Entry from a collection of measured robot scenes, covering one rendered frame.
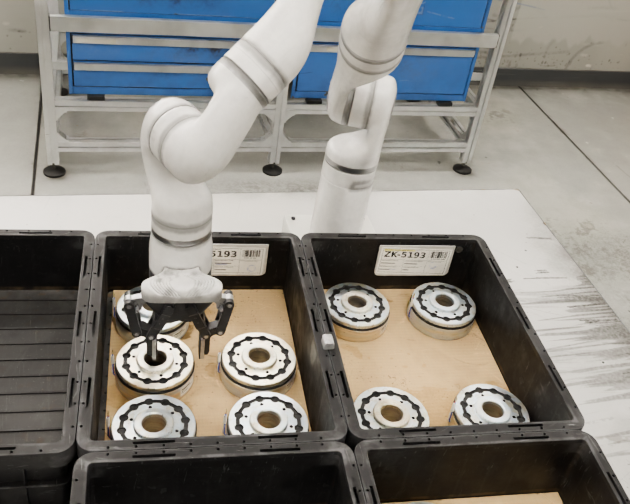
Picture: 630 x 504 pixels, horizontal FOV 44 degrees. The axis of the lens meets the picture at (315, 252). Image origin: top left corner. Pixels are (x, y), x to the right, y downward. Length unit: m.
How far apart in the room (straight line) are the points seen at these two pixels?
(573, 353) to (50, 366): 0.90
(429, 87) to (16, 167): 1.60
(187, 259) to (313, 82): 2.13
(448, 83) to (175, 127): 2.41
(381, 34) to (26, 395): 0.64
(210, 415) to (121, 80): 2.00
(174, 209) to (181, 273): 0.08
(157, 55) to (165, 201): 2.01
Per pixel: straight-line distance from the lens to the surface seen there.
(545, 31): 4.32
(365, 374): 1.12
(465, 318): 1.21
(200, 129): 0.81
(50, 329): 1.17
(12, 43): 3.79
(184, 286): 0.89
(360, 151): 1.29
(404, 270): 1.26
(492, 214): 1.79
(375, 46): 1.02
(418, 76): 3.11
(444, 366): 1.17
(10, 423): 1.05
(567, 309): 1.58
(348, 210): 1.34
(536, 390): 1.10
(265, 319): 1.18
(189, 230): 0.89
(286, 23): 0.85
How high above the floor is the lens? 1.62
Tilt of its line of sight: 36 degrees down
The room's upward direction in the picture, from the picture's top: 9 degrees clockwise
